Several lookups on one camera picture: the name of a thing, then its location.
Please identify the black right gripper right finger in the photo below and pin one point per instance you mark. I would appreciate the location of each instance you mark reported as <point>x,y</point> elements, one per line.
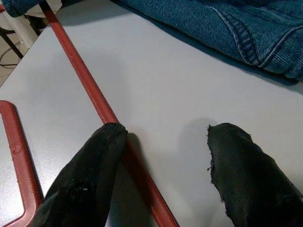
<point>248,184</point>

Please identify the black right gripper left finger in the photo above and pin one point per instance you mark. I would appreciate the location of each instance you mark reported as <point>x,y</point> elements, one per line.
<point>90,177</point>

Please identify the red plastic hanger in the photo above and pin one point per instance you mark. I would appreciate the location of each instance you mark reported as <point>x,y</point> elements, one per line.
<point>82,71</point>

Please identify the blue denim skirt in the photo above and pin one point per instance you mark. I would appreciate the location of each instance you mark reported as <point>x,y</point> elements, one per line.
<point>213,23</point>

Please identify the black clothes rack frame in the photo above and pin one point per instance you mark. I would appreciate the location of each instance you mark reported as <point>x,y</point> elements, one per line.
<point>11,42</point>

